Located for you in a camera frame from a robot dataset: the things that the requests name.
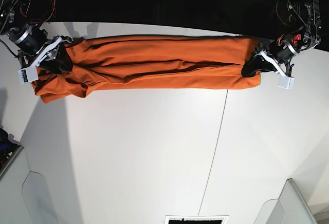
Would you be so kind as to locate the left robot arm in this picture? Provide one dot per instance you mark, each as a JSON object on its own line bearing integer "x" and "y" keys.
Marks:
{"x": 303, "y": 33}

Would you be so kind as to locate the orange t-shirt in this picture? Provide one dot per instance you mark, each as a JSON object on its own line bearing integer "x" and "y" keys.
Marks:
{"x": 148, "y": 62}

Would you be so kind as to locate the black white marker card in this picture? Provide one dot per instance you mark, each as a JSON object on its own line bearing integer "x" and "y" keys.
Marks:
{"x": 196, "y": 219}

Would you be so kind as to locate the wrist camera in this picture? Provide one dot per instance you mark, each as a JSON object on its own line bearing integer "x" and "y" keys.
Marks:
{"x": 286, "y": 82}
{"x": 28, "y": 75}

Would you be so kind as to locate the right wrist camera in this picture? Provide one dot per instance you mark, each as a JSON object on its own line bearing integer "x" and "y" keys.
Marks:
{"x": 28, "y": 75}

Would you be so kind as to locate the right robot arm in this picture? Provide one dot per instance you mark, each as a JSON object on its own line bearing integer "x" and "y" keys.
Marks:
{"x": 21, "y": 21}

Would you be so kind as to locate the white side panel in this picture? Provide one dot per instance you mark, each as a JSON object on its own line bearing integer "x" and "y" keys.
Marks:
{"x": 289, "y": 208}

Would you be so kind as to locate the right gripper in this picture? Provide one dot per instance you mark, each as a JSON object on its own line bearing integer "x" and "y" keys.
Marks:
{"x": 33, "y": 53}

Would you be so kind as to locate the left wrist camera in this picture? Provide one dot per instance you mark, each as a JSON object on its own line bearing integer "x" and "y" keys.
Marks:
{"x": 286, "y": 82}

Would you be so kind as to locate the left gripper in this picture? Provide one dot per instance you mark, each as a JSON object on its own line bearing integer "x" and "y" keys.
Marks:
{"x": 267, "y": 59}

